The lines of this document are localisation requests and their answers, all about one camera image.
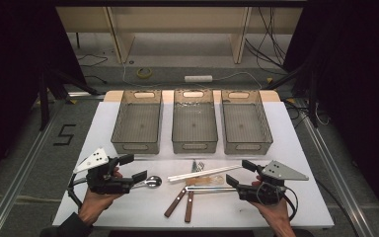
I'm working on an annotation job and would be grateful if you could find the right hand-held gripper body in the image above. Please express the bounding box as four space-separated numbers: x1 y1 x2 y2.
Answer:
236 160 310 205

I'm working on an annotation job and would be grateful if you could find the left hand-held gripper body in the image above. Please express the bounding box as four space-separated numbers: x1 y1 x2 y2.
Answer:
73 147 136 196

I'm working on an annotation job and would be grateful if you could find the metal spoon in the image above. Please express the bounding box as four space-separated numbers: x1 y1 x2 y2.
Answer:
131 175 163 191

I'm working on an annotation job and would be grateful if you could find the metal chopstick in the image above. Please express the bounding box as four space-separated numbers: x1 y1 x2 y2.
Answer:
184 186 239 191
184 188 239 193

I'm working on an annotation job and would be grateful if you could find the white chopstick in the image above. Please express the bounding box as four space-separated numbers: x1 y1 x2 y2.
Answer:
168 166 244 183
167 164 244 181

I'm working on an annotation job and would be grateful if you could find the clear spoon with amber handle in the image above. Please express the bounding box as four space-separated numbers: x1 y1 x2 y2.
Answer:
185 175 226 187

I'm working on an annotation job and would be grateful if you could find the smoked clear plastic bin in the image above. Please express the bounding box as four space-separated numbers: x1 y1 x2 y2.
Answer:
220 89 274 156
171 88 219 155
110 89 164 156

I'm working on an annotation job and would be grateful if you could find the wooden-handled fork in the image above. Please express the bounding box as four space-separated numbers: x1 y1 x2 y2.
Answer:
163 161 205 219

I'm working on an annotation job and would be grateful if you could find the wooden-handled knife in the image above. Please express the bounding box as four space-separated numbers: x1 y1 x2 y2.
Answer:
184 159 198 224

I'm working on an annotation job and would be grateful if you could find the person's left hand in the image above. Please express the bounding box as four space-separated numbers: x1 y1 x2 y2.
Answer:
77 189 124 226

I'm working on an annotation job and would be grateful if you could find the person's right hand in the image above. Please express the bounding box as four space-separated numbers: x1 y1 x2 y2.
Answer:
248 197 294 229

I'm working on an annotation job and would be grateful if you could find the white table cover sheet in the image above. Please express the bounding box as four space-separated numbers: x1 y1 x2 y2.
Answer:
52 101 335 229

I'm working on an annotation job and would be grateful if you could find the yellow tape roll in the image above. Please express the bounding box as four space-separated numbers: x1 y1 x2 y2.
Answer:
136 67 153 79

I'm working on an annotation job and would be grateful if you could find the black metal stand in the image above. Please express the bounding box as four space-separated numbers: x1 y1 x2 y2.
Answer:
263 58 320 128
38 65 103 131

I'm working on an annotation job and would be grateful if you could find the white power strip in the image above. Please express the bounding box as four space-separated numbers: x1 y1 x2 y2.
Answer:
184 74 214 83

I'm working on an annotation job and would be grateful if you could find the dark curtain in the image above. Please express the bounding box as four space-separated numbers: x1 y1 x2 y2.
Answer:
282 0 379 228
0 0 87 191

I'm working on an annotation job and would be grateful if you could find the light wooden shelf unit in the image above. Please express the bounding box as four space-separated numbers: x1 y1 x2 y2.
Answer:
55 6 304 65

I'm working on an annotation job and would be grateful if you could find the left hand-held gripper cable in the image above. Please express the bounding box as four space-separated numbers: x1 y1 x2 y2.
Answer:
67 173 90 210

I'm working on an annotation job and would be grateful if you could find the hand-held gripper cable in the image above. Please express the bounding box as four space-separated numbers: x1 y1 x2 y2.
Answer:
67 173 90 210
256 182 300 221

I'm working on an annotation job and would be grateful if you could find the right hand-held gripper cable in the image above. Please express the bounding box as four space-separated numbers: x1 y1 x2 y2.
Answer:
256 182 300 221

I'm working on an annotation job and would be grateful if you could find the metal floor rail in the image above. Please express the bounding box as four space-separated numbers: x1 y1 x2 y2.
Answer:
0 98 67 237
295 98 376 237

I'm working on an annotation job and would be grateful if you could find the white floor cable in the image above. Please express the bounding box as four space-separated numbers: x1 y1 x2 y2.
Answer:
121 60 264 90

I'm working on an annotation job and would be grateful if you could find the black cable bundle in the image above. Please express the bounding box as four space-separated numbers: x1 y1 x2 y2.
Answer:
245 7 289 76

